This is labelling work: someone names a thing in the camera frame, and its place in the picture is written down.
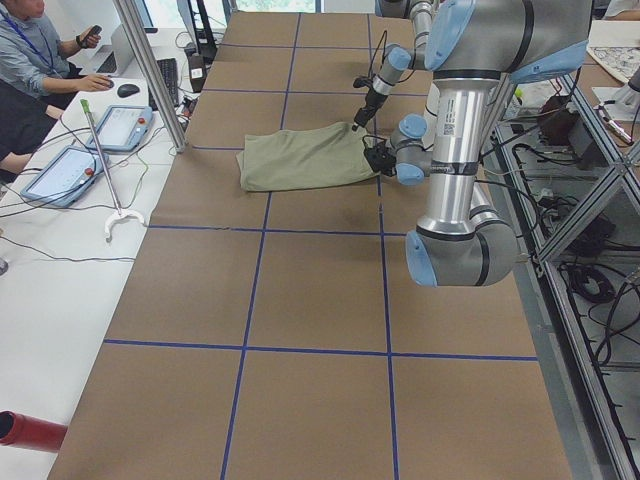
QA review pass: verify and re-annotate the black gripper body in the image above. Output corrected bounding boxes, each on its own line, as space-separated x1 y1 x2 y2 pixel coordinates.
363 139 397 177
353 76 386 126

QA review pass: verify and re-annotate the olive green long-sleeve shirt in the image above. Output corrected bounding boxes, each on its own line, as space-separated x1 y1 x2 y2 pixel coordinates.
236 122 376 192

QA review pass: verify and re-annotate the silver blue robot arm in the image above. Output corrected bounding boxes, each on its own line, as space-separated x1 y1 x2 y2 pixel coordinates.
353 1 592 286
352 0 440 131

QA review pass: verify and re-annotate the black keyboard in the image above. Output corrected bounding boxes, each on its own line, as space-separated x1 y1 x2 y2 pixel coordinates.
156 58 179 107

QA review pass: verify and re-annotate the far blue teach pendant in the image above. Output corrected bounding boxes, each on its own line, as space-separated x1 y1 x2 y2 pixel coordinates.
95 105 153 153

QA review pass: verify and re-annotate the blue teach pendant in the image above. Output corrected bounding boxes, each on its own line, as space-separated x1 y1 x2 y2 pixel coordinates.
20 146 104 207
95 105 153 153

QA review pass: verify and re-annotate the silver laptop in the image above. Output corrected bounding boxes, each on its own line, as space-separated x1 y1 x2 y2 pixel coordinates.
92 25 134 77

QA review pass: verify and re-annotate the near blue teach pendant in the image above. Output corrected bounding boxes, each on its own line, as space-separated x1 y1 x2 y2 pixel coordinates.
20 146 104 207

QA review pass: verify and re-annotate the person in blue shirt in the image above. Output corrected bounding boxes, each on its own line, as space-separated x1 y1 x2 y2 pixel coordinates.
0 0 114 114

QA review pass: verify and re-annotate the red bottle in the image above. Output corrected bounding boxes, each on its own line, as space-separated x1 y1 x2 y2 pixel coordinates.
1 411 68 453

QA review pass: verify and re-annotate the aluminium frame post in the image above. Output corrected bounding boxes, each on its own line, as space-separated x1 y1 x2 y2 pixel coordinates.
113 0 187 153

